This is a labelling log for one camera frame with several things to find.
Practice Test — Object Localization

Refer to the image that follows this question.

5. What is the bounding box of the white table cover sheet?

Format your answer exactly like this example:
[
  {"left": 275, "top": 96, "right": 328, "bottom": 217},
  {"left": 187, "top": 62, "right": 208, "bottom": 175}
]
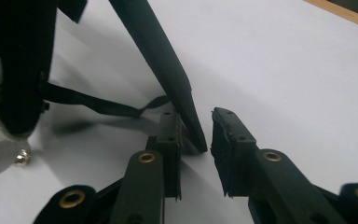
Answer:
[{"left": 0, "top": 0, "right": 358, "bottom": 224}]

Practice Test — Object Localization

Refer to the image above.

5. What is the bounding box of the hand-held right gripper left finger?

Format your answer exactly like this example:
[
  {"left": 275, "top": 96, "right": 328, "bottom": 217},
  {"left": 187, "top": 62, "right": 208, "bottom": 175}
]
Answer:
[{"left": 145, "top": 110, "right": 184, "bottom": 201}]

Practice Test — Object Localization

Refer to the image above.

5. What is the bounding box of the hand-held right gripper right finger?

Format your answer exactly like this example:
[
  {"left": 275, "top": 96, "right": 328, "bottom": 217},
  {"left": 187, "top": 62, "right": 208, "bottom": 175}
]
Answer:
[{"left": 210, "top": 106, "right": 259, "bottom": 199}]

